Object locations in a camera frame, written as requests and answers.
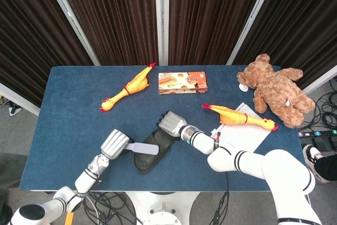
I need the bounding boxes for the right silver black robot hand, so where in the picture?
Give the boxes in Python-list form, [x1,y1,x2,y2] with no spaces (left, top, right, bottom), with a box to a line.
[157,111,188,139]

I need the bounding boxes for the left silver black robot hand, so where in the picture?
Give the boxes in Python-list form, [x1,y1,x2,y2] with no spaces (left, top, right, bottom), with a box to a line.
[100,129,135,160]

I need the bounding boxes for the lavender plastic brush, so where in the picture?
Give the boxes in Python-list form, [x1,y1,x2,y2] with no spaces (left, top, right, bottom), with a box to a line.
[123,142,160,155]

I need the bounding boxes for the black slipper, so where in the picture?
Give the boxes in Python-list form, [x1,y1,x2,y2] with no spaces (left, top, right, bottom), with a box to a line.
[133,127,176,175]

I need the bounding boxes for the orange snack box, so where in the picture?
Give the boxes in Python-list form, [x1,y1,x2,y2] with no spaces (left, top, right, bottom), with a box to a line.
[157,71,208,95]

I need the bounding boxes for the blue table mat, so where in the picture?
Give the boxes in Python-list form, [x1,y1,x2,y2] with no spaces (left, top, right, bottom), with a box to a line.
[19,64,313,192]

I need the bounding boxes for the yellow rubber chicken toy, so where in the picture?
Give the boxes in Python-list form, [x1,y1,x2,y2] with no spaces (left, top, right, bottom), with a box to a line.
[99,62,157,113]
[202,104,279,132]

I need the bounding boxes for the white notebook red edge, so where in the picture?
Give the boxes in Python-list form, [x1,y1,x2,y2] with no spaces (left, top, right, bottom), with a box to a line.
[210,102,272,154]

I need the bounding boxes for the brown teddy bear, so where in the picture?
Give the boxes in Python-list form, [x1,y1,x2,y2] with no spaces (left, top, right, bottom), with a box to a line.
[236,53,316,129]

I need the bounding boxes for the dark brown pleated curtain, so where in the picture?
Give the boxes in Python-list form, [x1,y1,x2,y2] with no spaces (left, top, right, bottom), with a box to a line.
[233,0,337,91]
[0,0,94,107]
[168,0,270,66]
[52,0,159,66]

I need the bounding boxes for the black white sneaker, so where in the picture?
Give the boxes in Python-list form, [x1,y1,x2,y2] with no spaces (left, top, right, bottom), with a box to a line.
[302,144,337,185]

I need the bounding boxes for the black trouser leg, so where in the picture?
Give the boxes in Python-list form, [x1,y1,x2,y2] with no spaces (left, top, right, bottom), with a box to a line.
[314,153,337,181]

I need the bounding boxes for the black floor cable bundle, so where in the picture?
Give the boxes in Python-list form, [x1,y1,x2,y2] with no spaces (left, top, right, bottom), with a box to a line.
[83,192,138,225]

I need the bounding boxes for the white table pedestal base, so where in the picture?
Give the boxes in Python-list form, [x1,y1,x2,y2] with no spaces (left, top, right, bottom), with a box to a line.
[126,191,201,225]

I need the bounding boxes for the silver partition frame post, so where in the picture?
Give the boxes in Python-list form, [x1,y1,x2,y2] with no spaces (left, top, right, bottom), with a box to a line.
[41,0,101,66]
[154,0,170,66]
[226,0,280,65]

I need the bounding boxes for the black coiled floor cables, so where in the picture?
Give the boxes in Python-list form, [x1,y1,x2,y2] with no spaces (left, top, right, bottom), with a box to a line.
[301,77,337,131]

